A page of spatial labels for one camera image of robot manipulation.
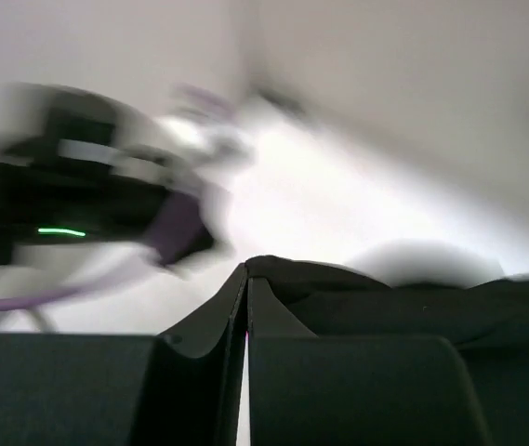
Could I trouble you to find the black trousers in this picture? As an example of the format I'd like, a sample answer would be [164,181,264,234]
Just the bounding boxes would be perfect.
[246,256,529,445]

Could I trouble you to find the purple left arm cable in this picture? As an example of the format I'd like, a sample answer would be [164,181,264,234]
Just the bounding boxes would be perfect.
[0,83,246,312]

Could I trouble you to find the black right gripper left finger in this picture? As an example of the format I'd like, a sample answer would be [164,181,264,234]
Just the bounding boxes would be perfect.
[0,266,246,445]

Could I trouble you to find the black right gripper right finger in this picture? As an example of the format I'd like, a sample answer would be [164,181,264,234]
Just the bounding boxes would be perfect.
[247,279,492,446]

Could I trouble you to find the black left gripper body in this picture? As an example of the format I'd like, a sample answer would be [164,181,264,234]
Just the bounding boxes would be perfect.
[0,84,219,268]

